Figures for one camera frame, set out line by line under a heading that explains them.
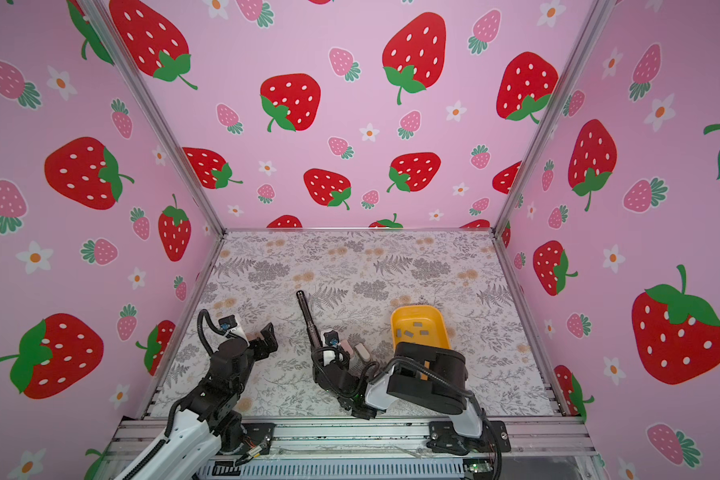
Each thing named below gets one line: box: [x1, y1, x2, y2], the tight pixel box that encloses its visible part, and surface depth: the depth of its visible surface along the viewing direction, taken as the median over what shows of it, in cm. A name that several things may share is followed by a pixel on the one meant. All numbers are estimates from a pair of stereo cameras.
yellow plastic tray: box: [391, 305, 451, 353], surface depth 95 cm
